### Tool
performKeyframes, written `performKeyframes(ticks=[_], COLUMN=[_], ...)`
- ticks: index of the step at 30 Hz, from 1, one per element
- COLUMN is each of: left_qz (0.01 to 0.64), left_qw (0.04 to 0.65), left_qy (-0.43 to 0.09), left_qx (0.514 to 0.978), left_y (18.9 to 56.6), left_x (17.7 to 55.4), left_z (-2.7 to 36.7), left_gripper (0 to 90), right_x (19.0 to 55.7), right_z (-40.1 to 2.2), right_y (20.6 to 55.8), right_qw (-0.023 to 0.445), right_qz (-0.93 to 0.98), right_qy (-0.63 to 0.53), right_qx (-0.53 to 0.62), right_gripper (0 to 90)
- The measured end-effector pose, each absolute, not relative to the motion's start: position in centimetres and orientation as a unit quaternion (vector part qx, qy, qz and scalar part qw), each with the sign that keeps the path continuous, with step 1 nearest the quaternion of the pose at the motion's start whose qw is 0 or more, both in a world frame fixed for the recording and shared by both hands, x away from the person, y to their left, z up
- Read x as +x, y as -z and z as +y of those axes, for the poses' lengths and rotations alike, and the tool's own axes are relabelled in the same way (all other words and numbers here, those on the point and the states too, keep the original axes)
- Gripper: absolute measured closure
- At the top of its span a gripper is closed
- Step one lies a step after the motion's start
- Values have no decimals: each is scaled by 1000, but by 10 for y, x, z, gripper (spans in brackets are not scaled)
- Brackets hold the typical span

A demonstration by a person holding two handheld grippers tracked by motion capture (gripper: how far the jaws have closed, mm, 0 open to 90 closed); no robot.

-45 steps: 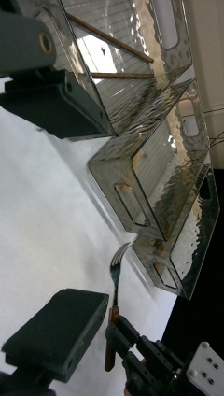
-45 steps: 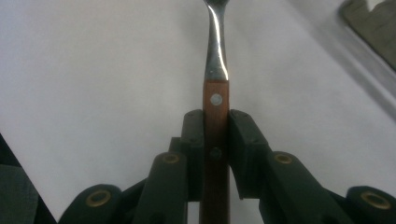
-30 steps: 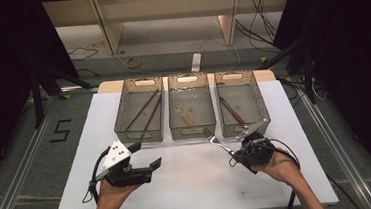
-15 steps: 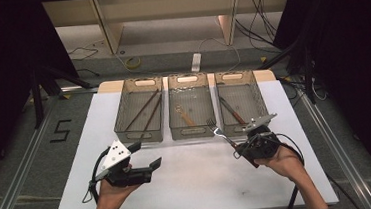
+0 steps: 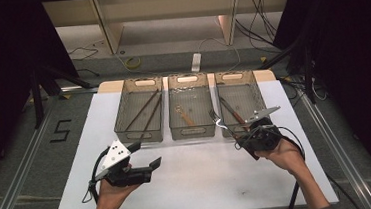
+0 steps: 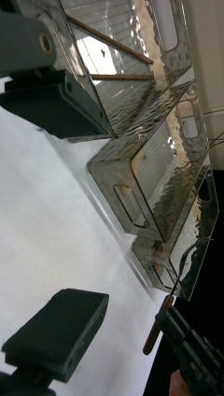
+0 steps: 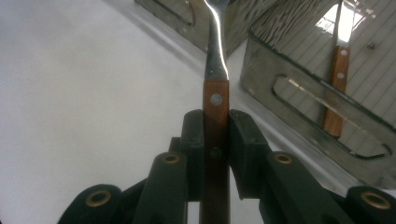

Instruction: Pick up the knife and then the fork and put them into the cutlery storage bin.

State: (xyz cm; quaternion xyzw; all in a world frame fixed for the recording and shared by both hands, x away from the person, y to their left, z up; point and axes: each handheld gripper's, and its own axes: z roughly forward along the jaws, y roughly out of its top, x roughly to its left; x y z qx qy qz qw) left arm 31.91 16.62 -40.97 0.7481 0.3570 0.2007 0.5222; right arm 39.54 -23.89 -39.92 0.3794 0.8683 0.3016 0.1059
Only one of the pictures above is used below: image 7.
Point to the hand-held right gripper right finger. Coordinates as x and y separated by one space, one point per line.
249 155

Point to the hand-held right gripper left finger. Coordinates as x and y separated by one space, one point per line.
194 146

